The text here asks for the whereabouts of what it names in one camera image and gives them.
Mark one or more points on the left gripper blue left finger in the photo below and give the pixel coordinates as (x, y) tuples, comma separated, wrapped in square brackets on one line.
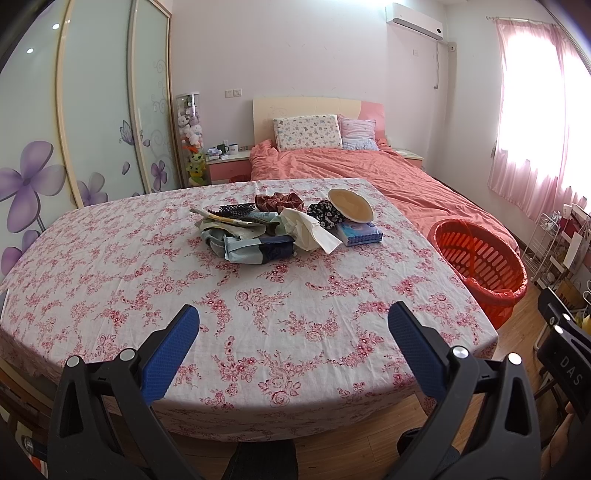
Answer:
[(163, 352)]

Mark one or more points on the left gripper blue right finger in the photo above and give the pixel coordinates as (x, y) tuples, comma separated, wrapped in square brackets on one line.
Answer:
[(423, 348)]

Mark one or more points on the navy and teal bag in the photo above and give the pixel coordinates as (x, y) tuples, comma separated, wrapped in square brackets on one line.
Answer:
[(256, 251)]

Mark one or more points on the blue tissue pack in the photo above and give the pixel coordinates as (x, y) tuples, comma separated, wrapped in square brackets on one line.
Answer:
[(352, 233)]

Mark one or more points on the yellow white snack wrapper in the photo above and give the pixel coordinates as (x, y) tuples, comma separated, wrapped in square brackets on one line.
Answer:
[(226, 220)]

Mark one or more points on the beige round pad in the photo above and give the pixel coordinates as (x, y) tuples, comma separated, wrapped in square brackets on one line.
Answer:
[(351, 205)]

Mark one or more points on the black floral scrunchie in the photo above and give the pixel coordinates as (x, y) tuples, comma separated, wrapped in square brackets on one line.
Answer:
[(327, 215)]

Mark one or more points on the black mesh mat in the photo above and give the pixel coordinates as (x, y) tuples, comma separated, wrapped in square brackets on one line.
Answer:
[(234, 211)]

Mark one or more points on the red plaid scrunchie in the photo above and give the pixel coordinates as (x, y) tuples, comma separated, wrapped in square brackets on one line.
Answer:
[(278, 202)]

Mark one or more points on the light green towel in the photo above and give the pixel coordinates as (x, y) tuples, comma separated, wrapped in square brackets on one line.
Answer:
[(299, 224)]

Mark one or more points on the orange plastic laundry basket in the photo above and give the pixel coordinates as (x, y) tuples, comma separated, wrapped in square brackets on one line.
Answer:
[(491, 270)]

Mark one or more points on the red floral tablecloth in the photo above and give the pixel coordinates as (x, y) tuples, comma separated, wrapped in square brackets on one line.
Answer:
[(286, 349)]

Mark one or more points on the salmon pink duvet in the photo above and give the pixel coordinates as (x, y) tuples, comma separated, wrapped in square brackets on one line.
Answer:
[(423, 199)]

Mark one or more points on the pink right nightstand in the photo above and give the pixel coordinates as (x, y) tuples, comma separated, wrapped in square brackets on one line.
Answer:
[(411, 157)]

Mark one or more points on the pink nightstand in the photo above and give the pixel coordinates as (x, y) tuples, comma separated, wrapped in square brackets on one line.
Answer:
[(411, 157), (230, 168)]

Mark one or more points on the green frog plush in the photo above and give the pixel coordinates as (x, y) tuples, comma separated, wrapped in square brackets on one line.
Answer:
[(196, 169)]

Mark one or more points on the pink left nightstand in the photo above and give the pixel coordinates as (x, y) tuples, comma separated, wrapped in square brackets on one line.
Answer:
[(230, 168)]

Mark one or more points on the pink window curtain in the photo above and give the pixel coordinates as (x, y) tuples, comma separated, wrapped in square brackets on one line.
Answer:
[(542, 151)]

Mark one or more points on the white mug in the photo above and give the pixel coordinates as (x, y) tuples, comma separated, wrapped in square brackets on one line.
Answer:
[(233, 148)]

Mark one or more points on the pink striped pillow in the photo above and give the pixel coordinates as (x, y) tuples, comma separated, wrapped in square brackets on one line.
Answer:
[(358, 134)]

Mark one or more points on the clear tube of plush toys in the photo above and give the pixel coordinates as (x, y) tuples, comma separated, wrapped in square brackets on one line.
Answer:
[(190, 136)]

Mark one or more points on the floral white pillow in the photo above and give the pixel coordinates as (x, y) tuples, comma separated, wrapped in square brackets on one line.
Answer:
[(306, 132)]

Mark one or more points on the floral sliding wardrobe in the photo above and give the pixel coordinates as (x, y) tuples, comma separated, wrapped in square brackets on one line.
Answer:
[(85, 110)]

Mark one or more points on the white air conditioner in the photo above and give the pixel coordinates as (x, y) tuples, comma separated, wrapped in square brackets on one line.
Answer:
[(415, 20)]

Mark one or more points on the white wire rack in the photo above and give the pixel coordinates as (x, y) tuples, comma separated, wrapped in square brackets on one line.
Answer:
[(558, 245)]

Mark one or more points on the white wall socket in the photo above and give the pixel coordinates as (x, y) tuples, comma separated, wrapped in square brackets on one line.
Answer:
[(233, 93)]

